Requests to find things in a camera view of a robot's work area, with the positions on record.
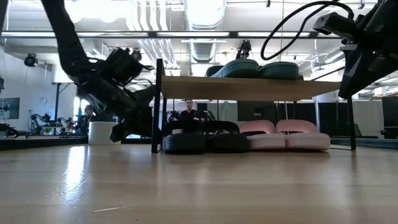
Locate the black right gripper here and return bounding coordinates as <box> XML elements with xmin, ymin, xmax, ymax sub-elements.
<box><xmin>338</xmin><ymin>0</ymin><xmax>398</xmax><ymax>100</ymax></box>

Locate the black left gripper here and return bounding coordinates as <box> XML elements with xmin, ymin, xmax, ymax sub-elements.
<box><xmin>76</xmin><ymin>73</ymin><xmax>156</xmax><ymax>144</ymax></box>

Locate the black rubber slide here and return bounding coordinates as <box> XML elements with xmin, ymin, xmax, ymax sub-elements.
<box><xmin>203</xmin><ymin>120</ymin><xmax>250</xmax><ymax>154</ymax></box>
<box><xmin>162</xmin><ymin>120</ymin><xmax>206</xmax><ymax>155</ymax></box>

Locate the green rubber slide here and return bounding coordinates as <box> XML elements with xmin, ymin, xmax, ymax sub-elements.
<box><xmin>205</xmin><ymin>58</ymin><xmax>261</xmax><ymax>78</ymax></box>
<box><xmin>259</xmin><ymin>61</ymin><xmax>300</xmax><ymax>80</ymax></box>

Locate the pink rubber slide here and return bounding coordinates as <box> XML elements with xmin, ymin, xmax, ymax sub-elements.
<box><xmin>275</xmin><ymin>119</ymin><xmax>331</xmax><ymax>152</ymax></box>
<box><xmin>239</xmin><ymin>119</ymin><xmax>286</xmax><ymax>151</ymax></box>

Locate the snake plant in white pot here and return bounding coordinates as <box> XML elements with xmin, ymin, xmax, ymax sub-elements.
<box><xmin>88</xmin><ymin>121</ymin><xmax>121</xmax><ymax>146</ymax></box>

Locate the person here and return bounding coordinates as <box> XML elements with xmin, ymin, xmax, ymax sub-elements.
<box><xmin>76</xmin><ymin>104</ymin><xmax>97</xmax><ymax>135</ymax></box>
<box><xmin>178</xmin><ymin>98</ymin><xmax>206</xmax><ymax>123</ymax></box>

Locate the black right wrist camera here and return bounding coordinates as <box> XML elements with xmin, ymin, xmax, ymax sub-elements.
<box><xmin>312</xmin><ymin>11</ymin><xmax>355</xmax><ymax>40</ymax></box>

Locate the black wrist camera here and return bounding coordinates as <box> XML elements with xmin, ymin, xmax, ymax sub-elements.
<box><xmin>312</xmin><ymin>11</ymin><xmax>355</xmax><ymax>40</ymax></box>
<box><xmin>103</xmin><ymin>46</ymin><xmax>155</xmax><ymax>85</ymax></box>

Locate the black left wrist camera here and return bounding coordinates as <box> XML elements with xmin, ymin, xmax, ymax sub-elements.
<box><xmin>103</xmin><ymin>46</ymin><xmax>155</xmax><ymax>85</ymax></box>

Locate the silver ceiling duct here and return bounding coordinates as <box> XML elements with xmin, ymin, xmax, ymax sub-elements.
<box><xmin>183</xmin><ymin>0</ymin><xmax>228</xmax><ymax>63</ymax></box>

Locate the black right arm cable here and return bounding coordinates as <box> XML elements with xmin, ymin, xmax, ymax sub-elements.
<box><xmin>260</xmin><ymin>0</ymin><xmax>356</xmax><ymax>62</ymax></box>

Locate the wooden shelf with black frame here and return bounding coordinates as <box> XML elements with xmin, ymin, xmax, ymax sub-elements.
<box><xmin>150</xmin><ymin>58</ymin><xmax>358</xmax><ymax>154</ymax></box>

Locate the black frame-mounted camera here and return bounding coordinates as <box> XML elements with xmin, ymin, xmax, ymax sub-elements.
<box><xmin>235</xmin><ymin>39</ymin><xmax>252</xmax><ymax>60</ymax></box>

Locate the dark wall monitor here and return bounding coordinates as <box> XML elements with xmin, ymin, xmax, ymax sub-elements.
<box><xmin>0</xmin><ymin>97</ymin><xmax>21</xmax><ymax>120</ymax></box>

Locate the black aluminium frame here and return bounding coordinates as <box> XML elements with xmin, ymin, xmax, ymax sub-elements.
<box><xmin>0</xmin><ymin>30</ymin><xmax>398</xmax><ymax>151</ymax></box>

